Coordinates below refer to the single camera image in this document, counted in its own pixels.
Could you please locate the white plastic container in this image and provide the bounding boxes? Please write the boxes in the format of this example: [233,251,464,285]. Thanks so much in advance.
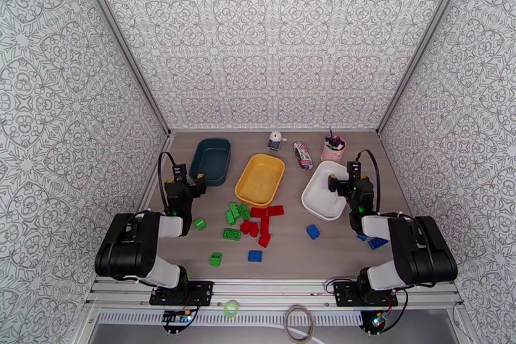
[301,160,351,222]

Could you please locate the dark teal plastic container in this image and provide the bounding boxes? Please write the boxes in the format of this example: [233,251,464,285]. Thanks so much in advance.
[188,137,232,188]

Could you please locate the pink pen cup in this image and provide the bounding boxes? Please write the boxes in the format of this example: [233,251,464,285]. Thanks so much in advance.
[321,137,347,163]

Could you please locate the flag print snack packet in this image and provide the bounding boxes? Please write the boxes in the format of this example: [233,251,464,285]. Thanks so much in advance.
[293,141,314,171]

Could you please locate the yellow plastic container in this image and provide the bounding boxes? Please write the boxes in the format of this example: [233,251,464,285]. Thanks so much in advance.
[235,154,286,208]

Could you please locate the small white blue bottle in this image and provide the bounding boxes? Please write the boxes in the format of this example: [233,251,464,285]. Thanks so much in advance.
[267,130,288,152]

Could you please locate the left circuit board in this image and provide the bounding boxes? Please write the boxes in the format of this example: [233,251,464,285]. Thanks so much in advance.
[161,309,192,327]

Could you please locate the circuit board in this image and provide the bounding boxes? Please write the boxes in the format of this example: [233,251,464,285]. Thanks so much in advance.
[368,311,389,331]
[161,309,192,327]

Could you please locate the right circuit board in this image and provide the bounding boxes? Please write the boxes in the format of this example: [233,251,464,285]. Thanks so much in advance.
[368,311,389,331]

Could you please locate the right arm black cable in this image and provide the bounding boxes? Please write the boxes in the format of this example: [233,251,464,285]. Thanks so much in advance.
[356,149,381,216]

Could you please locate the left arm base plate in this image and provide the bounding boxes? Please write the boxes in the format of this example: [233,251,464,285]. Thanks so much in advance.
[148,280,215,308]

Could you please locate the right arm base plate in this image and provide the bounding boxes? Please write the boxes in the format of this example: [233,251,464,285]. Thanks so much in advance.
[333,280,399,309]

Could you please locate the aluminium frame rail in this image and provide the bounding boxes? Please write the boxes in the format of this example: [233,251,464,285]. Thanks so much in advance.
[84,277,464,312]

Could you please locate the white slotted cable duct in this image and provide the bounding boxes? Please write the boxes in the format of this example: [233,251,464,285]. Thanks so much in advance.
[97,311,364,327]

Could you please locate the grey cable coil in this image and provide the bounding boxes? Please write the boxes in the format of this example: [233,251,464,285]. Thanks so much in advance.
[284,305,316,341]

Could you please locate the aluminium frame post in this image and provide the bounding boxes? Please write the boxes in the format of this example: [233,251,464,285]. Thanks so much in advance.
[375,0,473,135]
[68,0,172,136]

